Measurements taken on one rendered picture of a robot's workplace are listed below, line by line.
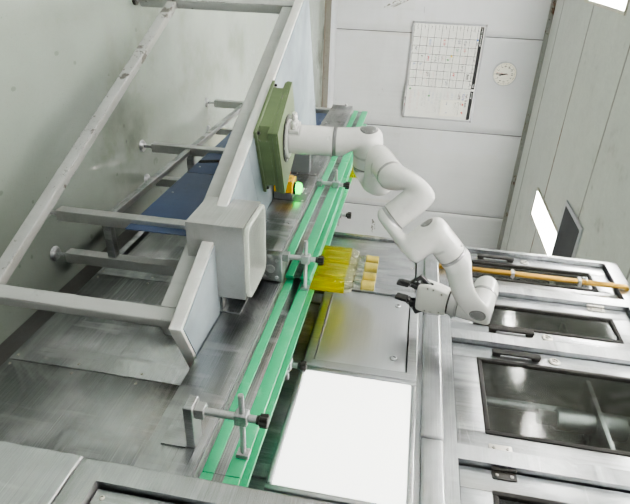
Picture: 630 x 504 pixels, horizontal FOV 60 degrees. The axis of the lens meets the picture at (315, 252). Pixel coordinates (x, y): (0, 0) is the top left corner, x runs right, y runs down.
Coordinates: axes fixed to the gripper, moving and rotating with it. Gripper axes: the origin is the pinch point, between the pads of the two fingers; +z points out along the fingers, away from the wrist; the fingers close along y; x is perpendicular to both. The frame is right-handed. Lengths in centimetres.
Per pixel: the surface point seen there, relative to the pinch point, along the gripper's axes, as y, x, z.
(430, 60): -24, -567, 140
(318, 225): 13.4, -4.4, 32.6
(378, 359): -13.0, 21.0, -0.6
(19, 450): 22, 110, 33
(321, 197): 13, -27, 42
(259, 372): 3, 58, 19
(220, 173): 36, 19, 55
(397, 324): -12.9, 1.4, -0.3
